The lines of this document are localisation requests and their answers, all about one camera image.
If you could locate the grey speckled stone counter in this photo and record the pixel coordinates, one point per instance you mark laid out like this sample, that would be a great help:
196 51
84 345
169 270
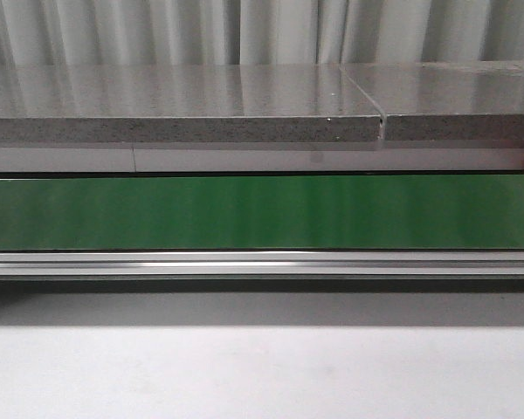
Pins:
136 119

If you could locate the aluminium conveyor frame rail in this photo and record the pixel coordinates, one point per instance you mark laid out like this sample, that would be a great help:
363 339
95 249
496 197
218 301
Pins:
109 266

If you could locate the white pleated curtain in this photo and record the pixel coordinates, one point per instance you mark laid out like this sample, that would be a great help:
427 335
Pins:
258 32

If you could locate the green conveyor belt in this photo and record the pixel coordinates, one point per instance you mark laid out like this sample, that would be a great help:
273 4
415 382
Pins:
263 212

